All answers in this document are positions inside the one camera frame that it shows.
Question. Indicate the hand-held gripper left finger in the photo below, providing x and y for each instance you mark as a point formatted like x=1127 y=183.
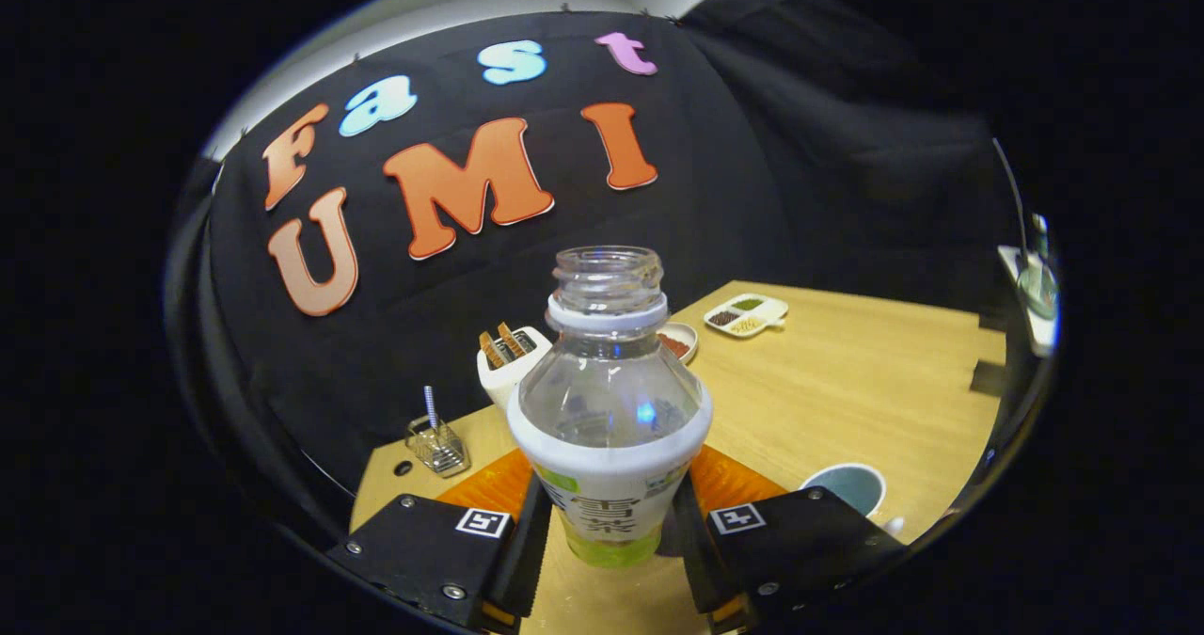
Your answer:
x=527 y=564

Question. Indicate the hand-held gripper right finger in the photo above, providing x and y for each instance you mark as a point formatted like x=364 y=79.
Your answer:
x=701 y=569

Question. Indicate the white cup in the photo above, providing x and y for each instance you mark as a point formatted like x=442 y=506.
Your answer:
x=851 y=484

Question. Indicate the clear plastic juice bottle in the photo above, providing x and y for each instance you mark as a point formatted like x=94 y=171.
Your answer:
x=607 y=400

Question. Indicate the white toaster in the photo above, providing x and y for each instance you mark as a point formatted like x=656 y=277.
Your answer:
x=503 y=386

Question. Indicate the striped straw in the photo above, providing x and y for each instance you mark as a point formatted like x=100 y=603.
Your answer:
x=432 y=407

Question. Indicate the brown toast slice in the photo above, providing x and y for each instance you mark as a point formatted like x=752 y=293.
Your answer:
x=492 y=350
x=513 y=340

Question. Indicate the oval plate with brown food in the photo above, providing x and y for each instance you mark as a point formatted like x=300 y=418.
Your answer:
x=681 y=343

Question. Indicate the wooden table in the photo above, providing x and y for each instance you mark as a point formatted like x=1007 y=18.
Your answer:
x=847 y=381

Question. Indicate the white divided dish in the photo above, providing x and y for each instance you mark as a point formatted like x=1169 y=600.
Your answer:
x=746 y=315

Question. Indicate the black table clamp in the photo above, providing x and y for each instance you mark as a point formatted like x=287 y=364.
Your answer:
x=993 y=320
x=988 y=378

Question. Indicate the black backdrop cloth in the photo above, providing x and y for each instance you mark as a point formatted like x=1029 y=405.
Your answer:
x=752 y=193

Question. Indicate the white side shelf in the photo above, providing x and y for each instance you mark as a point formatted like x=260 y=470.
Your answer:
x=1040 y=336

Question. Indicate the clear glass vessel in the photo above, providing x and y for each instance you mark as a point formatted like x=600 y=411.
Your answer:
x=1037 y=287

